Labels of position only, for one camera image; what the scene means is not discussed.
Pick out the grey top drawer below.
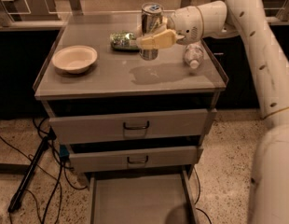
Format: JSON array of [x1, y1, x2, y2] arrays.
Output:
[[49, 109, 216, 145]]

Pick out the clear plastic water bottle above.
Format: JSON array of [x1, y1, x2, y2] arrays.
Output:
[[184, 42, 204, 70]]

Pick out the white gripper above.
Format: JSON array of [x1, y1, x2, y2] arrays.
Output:
[[136, 7, 203, 50]]

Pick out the silver redbull can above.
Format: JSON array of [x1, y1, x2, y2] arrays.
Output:
[[140, 2, 163, 61]]

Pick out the grey middle drawer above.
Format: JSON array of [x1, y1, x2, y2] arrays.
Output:
[[70, 146, 203, 173]]

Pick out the black bar on floor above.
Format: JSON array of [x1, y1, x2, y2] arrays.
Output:
[[7, 136, 48, 213]]

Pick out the black floor cables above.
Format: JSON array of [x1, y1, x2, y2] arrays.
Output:
[[0, 117, 88, 224]]

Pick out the grey bottom drawer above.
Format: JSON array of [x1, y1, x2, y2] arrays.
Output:
[[87, 166, 200, 224]]

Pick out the white paper bowl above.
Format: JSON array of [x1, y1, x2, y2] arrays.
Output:
[[52, 45, 98, 74]]

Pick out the green crushed can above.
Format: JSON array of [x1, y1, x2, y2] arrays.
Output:
[[110, 32, 139, 51]]

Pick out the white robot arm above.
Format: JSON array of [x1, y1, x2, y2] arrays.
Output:
[[137, 0, 289, 224]]

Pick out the grey drawer cabinet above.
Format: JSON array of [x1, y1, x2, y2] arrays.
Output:
[[33, 11, 229, 185]]

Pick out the grey drawer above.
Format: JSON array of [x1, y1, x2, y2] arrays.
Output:
[[87, 166, 200, 224], [70, 146, 203, 173], [49, 109, 216, 145]]

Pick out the blue box behind cabinet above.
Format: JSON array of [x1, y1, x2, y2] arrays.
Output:
[[59, 145, 69, 160]]

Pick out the black cable right floor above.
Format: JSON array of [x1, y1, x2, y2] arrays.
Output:
[[193, 164, 213, 224]]

